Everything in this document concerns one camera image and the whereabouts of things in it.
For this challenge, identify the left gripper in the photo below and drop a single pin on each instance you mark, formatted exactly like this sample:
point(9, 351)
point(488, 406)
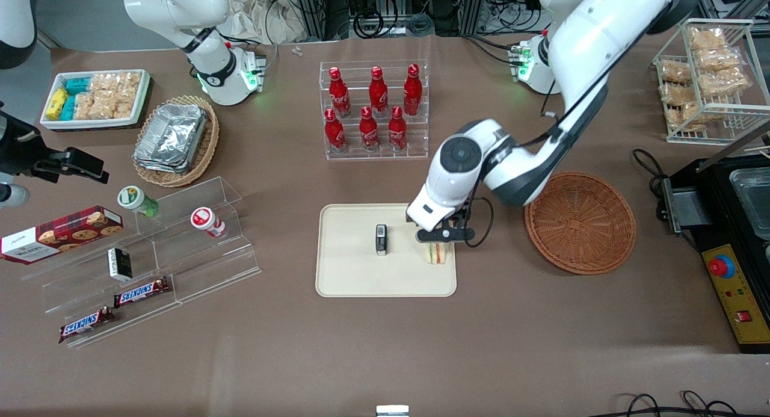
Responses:
point(459, 220)

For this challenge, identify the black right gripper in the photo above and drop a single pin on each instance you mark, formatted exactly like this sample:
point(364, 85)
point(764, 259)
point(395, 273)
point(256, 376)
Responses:
point(24, 154)

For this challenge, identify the triangle sandwich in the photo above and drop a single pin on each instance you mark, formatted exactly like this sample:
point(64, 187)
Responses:
point(438, 254)

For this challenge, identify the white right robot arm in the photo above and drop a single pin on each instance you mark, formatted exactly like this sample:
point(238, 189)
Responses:
point(192, 26)

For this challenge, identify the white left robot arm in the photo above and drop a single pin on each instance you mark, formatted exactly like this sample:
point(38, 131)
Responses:
point(592, 38)

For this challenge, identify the beige plastic tray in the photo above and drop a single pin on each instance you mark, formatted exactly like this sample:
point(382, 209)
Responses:
point(355, 272)

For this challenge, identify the oval light wicker basket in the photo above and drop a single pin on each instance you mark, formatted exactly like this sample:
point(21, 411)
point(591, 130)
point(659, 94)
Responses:
point(207, 146)

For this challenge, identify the round brown wicker basket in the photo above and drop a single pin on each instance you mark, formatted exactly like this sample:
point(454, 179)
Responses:
point(580, 224)

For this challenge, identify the teal snack packet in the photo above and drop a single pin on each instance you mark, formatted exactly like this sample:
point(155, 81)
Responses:
point(77, 86)
point(68, 108)

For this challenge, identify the clear bag rice crackers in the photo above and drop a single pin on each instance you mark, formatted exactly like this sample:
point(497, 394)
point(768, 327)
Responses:
point(114, 82)
point(95, 106)
point(125, 103)

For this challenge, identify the yellow snack packet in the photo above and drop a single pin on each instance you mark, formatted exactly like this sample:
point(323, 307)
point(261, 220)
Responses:
point(56, 103)

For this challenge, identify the red plaid cookie box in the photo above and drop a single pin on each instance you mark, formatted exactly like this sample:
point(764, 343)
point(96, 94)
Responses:
point(60, 233)

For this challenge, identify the green lid white cup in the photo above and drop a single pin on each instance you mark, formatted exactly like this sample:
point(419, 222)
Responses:
point(137, 200)

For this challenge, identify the white rectangular snack bin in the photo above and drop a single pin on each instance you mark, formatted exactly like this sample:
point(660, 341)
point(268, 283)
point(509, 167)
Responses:
point(141, 101)

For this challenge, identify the stacked aluminium foil trays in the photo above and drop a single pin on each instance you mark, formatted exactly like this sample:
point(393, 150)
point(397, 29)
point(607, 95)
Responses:
point(171, 137)

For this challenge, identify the small black box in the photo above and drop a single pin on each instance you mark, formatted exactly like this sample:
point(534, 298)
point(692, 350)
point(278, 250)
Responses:
point(120, 264)

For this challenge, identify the red cola bottle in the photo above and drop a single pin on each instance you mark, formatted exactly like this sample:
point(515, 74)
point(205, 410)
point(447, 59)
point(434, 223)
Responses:
point(338, 95)
point(335, 134)
point(397, 132)
point(412, 92)
point(369, 133)
point(378, 93)

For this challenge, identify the clear acrylic bottle rack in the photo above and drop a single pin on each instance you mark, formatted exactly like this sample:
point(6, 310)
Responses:
point(421, 104)

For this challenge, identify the snickers chocolate bar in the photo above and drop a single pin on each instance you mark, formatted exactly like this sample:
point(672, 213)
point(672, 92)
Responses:
point(85, 324)
point(141, 292)

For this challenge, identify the red lid white cup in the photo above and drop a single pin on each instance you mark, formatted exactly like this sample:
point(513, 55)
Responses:
point(207, 221)

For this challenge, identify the clear acrylic step shelf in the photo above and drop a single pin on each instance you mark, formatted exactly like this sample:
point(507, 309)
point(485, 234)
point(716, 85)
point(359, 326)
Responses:
point(198, 266)

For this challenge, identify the small white grey device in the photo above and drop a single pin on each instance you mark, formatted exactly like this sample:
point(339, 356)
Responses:
point(392, 411)

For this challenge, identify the white crumpled cloth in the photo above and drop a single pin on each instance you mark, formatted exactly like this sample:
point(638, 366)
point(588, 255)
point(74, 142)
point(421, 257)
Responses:
point(264, 17)

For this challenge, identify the bagged fried snack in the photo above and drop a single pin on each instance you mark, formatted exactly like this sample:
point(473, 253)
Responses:
point(707, 38)
point(683, 115)
point(677, 72)
point(678, 94)
point(719, 59)
point(725, 82)

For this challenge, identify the black machine with yellow panel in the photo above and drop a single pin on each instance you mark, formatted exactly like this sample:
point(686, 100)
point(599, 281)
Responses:
point(710, 212)

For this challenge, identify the red emergency stop button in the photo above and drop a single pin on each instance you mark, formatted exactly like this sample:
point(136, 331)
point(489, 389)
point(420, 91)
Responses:
point(721, 266)

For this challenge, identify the grey metal bar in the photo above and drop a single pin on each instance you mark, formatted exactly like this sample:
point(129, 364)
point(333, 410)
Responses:
point(734, 145)

